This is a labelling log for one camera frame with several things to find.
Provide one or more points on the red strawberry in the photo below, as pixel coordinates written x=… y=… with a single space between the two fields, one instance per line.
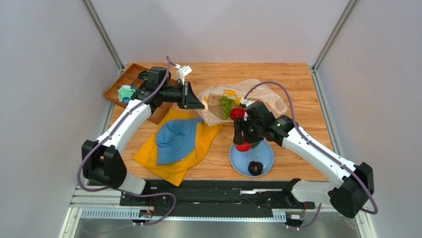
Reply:
x=243 y=147
x=237 y=113

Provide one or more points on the brown divided organizer tray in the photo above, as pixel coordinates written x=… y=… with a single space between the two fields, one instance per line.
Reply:
x=130 y=77

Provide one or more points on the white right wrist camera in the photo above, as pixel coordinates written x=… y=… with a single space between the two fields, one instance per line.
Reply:
x=245 y=102

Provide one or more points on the dark plum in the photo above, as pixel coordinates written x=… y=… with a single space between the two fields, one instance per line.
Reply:
x=255 y=168

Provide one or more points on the yellow lemon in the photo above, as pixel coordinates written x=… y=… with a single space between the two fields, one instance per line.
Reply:
x=233 y=97

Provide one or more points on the aluminium frame rail left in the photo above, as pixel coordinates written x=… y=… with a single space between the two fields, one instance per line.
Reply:
x=96 y=20

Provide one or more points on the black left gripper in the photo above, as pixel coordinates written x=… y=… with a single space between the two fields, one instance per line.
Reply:
x=187 y=99

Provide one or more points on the blue bucket hat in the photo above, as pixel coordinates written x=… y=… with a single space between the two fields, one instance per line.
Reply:
x=175 y=140

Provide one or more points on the green avocado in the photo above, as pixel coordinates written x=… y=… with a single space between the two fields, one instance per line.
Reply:
x=255 y=144

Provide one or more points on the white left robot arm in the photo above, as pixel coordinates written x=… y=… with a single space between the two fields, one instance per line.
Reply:
x=101 y=159

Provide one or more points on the aluminium frame rail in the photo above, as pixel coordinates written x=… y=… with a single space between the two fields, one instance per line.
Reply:
x=340 y=24
x=96 y=20

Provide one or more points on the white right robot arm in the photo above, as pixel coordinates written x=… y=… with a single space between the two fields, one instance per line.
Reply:
x=349 y=186

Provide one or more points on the aluminium frame rail right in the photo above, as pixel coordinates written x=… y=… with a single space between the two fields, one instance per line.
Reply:
x=340 y=24

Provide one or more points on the banana print plastic bag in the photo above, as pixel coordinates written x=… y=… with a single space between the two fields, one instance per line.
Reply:
x=210 y=97

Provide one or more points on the blue plate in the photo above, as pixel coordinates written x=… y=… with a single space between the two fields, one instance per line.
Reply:
x=262 y=153

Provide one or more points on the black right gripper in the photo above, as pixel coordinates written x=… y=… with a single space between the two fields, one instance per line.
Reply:
x=242 y=127

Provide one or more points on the teal sock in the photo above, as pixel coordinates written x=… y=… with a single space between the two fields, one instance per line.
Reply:
x=125 y=93

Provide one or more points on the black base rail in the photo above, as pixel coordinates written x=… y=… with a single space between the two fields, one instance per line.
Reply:
x=217 y=198

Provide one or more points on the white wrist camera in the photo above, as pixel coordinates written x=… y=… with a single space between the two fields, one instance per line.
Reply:
x=245 y=102
x=182 y=72

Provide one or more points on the green grape bunch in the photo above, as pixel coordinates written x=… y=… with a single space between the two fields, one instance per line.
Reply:
x=226 y=106

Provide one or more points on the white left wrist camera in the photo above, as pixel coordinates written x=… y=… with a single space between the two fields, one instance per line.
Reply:
x=182 y=72

